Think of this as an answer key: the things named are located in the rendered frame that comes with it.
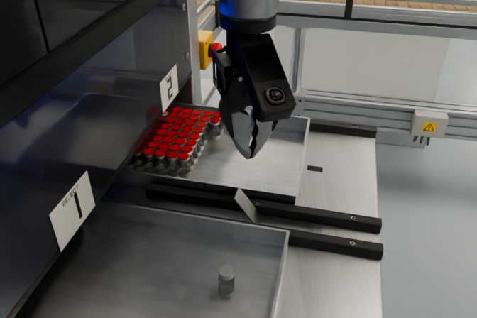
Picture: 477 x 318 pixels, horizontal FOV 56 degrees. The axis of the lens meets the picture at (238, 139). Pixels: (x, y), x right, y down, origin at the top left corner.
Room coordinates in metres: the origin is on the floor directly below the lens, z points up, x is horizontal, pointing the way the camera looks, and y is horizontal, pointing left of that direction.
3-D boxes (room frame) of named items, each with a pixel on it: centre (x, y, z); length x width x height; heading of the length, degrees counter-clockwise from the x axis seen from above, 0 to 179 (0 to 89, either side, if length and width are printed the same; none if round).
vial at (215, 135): (0.78, 0.05, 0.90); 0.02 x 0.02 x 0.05
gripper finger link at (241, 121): (0.55, 0.00, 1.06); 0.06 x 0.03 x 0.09; 18
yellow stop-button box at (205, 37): (1.00, 0.10, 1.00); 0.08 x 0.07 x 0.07; 77
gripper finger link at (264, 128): (0.56, -0.03, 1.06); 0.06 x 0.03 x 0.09; 18
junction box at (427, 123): (1.46, -0.73, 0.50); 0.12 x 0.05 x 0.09; 77
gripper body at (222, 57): (0.56, -0.01, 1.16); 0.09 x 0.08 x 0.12; 18
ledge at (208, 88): (1.02, 0.14, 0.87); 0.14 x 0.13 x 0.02; 77
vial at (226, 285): (0.40, 0.02, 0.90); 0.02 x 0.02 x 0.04
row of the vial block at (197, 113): (0.74, 0.10, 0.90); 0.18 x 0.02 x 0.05; 167
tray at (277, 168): (0.72, 0.04, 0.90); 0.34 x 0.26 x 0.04; 77
